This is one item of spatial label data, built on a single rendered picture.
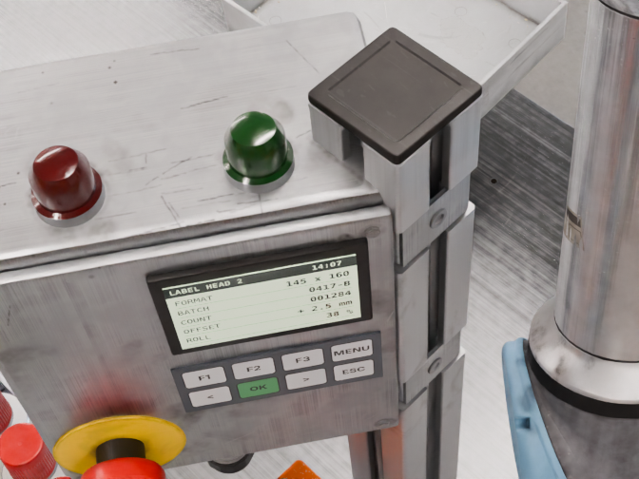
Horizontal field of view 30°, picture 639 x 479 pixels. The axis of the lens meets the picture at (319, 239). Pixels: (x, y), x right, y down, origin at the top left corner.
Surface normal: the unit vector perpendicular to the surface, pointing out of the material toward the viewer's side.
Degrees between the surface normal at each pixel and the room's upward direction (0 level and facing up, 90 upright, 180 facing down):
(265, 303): 90
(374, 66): 0
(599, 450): 68
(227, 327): 90
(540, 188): 0
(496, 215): 0
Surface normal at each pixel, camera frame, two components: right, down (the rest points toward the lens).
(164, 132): -0.07, -0.56
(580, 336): -0.74, 0.42
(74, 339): 0.17, 0.81
